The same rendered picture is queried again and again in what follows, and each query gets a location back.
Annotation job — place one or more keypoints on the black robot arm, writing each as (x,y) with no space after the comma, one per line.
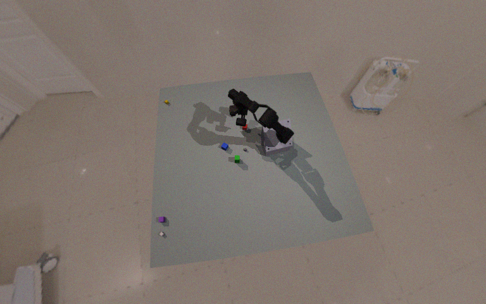
(268,119)

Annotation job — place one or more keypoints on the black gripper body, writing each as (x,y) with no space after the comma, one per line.
(242,121)

